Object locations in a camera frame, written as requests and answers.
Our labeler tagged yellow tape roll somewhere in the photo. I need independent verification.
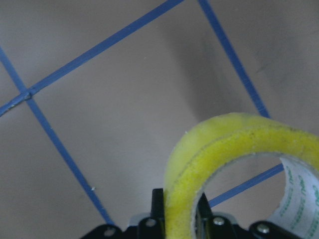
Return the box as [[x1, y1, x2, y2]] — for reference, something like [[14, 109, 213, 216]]
[[163, 113, 319, 239]]

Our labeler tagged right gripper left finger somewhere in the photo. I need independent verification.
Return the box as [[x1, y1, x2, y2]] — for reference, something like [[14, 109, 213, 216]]
[[151, 188, 165, 239]]

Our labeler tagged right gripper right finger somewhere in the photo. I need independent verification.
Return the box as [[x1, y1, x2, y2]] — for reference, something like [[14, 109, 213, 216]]
[[195, 193, 212, 239]]

